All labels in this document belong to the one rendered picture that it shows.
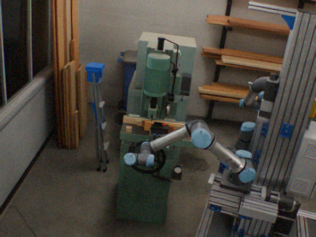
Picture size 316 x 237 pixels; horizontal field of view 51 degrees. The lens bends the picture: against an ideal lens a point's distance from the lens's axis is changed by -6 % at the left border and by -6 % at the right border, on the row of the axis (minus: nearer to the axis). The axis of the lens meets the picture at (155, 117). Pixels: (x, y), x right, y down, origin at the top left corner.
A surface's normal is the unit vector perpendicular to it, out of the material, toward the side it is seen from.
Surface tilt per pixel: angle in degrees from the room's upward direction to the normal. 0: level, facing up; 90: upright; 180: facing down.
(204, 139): 86
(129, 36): 90
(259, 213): 90
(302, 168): 90
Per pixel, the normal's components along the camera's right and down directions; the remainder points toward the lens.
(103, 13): -0.06, 0.43
